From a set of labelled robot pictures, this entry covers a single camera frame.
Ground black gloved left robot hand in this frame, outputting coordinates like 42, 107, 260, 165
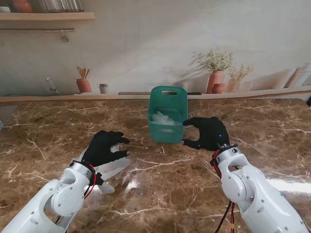
81, 130, 131, 167

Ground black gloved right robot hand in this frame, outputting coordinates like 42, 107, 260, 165
182, 116, 230, 151

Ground green plastic basket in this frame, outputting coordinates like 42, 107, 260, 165
147, 86, 189, 144

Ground red black right arm cables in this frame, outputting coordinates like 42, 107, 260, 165
211, 149, 238, 233

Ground red black arm cables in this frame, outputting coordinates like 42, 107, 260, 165
211, 149, 238, 233
55, 164, 98, 225

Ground red black left arm cables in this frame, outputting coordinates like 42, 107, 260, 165
55, 164, 98, 225

